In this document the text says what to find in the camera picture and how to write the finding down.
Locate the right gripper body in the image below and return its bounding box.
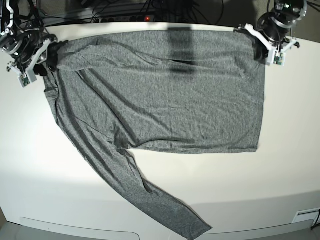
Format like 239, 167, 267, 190
12, 31, 58, 73

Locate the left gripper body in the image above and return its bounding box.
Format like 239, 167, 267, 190
257, 13, 290, 48

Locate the grey long-sleeve T-shirt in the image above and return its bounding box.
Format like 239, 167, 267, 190
44, 29, 265, 240

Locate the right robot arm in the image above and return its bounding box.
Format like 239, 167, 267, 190
0, 0, 273, 73

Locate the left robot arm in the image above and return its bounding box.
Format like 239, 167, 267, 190
256, 0, 307, 49

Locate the white power strip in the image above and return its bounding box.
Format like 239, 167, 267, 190
93, 14, 155, 23

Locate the white label plate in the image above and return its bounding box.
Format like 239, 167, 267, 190
292, 208, 320, 224

